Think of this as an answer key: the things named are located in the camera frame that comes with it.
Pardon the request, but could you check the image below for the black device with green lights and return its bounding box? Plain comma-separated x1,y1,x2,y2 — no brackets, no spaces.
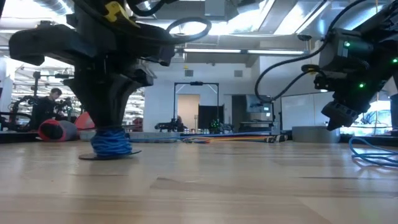
210,118,225,134

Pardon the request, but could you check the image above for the grey duct tape roll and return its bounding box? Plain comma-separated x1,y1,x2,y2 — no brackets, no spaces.
291,126,341,144

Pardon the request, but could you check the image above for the grey pouch with red rim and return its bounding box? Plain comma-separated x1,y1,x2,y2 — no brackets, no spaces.
37,119,78,143

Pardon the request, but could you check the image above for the black background robot rig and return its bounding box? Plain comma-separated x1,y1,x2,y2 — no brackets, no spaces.
0,70,75,131

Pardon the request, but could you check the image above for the black panel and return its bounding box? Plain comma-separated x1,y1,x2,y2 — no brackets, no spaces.
198,105,224,130

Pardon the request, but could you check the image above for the black cord spool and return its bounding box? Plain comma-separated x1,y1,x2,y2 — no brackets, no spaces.
78,150,142,161

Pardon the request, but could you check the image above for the blue cord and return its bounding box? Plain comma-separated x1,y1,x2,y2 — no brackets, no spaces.
90,126,398,168

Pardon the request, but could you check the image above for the grey open tool case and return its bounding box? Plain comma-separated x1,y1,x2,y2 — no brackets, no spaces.
79,131,181,143

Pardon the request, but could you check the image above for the black metal table frame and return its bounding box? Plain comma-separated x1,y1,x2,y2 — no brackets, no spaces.
0,130,398,147

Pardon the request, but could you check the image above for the black gantry frame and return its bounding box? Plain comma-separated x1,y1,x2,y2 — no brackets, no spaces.
173,82,220,133

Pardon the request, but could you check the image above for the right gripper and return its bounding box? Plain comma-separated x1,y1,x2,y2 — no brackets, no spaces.
313,67,373,131

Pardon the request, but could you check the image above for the whiteboard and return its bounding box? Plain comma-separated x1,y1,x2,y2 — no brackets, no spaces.
280,91,338,131

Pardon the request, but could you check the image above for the ceiling light strip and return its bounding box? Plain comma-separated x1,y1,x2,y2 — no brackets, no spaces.
183,48,243,54
247,49,306,56

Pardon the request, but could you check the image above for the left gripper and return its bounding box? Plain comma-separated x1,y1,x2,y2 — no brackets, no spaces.
8,6,177,128

